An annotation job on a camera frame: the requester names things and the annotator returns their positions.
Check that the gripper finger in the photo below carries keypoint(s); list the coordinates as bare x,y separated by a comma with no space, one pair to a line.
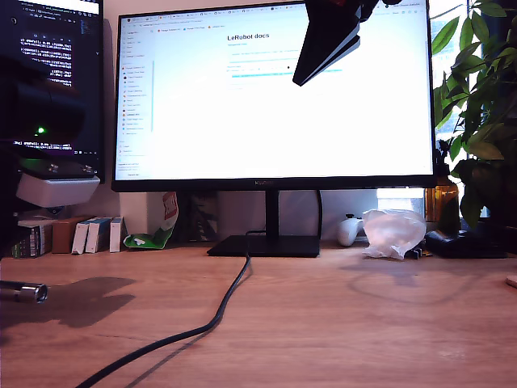
323,36
343,50

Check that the metallic laser pointer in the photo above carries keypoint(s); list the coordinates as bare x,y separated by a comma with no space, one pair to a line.
32,293

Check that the black monitor with white screen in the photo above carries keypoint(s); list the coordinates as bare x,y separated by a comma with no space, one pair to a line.
242,141

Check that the green leafy plant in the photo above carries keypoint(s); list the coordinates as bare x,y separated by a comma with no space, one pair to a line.
484,101

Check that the amber pump bottle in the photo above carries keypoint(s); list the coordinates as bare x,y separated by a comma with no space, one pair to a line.
438,202

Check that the white game controller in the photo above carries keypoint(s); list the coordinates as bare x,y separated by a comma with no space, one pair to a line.
347,234

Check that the white plastic bag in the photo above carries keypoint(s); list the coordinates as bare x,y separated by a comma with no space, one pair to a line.
392,234

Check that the dark patterned bag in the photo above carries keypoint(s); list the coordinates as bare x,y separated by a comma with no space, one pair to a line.
202,218

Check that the black monitor with code screen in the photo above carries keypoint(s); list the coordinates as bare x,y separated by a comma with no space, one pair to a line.
87,101

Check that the green red snack bag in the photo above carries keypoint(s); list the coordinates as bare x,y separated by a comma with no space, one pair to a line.
153,240

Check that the cork coaster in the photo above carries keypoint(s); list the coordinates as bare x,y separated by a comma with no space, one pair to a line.
512,281

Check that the white blue small box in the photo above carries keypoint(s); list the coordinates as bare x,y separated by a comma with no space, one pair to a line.
115,236
95,238
80,238

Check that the grey shield-shaped device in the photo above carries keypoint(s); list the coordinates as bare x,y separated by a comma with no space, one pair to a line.
55,210

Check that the brown cardboard box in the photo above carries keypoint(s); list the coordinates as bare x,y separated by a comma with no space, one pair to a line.
62,238

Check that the green printed box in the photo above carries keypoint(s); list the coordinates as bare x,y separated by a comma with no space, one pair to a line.
28,244

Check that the white camera box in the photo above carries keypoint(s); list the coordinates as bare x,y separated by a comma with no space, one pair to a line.
56,192

